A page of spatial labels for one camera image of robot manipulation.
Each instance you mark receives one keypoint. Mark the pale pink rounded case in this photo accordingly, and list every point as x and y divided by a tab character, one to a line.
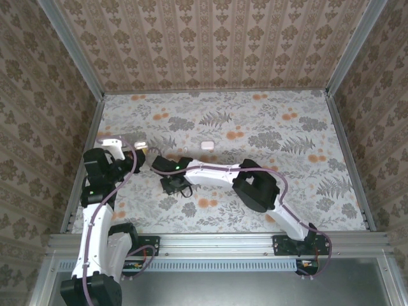
207	145

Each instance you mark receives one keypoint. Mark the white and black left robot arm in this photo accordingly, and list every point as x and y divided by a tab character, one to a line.
99	242

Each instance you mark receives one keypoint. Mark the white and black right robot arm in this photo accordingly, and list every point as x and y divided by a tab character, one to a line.
210	173

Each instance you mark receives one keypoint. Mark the grey metal front panel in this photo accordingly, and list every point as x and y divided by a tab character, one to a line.
223	290

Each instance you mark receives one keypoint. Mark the aluminium left side rail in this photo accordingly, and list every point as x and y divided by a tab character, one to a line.
95	121

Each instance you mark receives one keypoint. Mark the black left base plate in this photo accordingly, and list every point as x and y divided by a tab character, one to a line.
150	245

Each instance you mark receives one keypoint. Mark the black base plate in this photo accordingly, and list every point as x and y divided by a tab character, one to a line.
283	245
150	245

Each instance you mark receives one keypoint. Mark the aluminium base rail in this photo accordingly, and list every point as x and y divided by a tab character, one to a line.
216	245

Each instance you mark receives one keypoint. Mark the aluminium back rail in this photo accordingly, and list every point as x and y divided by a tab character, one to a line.
216	91

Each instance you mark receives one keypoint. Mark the aluminium left frame post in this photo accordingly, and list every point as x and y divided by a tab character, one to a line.
70	48

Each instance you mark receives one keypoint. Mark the aluminium frame post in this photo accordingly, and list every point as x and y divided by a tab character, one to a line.
354	48
70	48

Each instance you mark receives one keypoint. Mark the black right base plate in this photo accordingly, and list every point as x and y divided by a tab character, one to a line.
283	245

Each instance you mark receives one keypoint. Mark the aluminium right side rail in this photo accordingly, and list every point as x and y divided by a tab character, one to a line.
338	127

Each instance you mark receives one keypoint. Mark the aluminium right frame post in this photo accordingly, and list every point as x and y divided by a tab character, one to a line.
354	48

